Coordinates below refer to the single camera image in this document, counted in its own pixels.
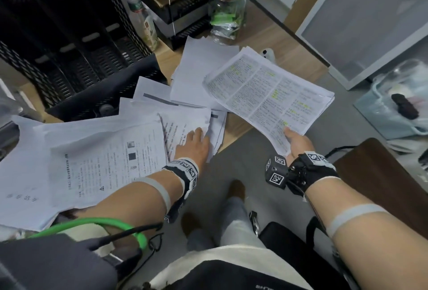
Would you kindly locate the person's right forearm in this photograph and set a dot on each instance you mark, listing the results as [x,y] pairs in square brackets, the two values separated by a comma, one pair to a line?
[367,243]

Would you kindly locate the person's left forearm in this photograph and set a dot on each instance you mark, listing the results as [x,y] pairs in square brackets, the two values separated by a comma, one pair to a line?
[127,199]

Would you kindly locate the wooden table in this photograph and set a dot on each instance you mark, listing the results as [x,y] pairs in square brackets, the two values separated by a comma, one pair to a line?
[284,42]

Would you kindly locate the white papers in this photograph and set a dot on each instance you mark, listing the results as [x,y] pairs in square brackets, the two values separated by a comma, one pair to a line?
[100,159]

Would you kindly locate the clear bottle white cap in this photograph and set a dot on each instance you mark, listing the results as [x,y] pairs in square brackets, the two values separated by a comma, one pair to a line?
[143,22]

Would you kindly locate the white framed panel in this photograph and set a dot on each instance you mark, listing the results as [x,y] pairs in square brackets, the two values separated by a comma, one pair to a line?
[361,22]

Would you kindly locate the light blue plastic bag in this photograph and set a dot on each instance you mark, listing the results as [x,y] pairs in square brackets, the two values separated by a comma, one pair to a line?
[378,116]

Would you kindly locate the black marker wristband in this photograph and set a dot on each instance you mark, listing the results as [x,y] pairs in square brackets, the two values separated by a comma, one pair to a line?
[314,169]
[187,172]

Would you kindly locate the person's left hand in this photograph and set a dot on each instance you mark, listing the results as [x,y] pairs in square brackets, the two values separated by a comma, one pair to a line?
[194,146]

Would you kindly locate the white shirt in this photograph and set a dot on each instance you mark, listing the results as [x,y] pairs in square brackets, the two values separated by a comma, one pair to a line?
[234,256]

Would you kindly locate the dark brown stool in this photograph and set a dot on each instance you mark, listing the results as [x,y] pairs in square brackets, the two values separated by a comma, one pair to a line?
[384,179]

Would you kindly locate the person's right hand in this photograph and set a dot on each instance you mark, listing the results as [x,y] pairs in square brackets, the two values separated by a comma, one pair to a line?
[301,147]

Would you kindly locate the black letter trays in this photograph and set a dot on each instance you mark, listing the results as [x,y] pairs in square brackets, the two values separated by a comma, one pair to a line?
[187,9]

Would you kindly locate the small black pouch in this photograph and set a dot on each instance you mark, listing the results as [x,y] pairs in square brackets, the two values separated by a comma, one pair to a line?
[404,106]

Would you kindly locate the black mesh file organizer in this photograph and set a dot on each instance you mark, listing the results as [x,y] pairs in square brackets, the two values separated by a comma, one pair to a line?
[83,49]

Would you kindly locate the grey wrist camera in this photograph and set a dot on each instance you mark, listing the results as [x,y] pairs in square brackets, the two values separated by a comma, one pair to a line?
[277,174]

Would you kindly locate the dark grey bag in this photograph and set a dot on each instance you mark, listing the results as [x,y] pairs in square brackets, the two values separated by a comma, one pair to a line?
[50,263]

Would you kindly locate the white handheld controller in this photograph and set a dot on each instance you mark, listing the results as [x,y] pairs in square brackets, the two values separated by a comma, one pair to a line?
[267,54]

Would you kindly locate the black office chair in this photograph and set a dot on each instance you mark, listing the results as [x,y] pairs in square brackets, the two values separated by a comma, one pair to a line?
[287,243]

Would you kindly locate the glass jar with cork lid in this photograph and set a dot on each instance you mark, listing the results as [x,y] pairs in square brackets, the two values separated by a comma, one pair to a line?
[227,15]

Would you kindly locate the brown shoe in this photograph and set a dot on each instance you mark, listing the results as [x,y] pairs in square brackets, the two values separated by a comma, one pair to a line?
[191,224]
[236,189]

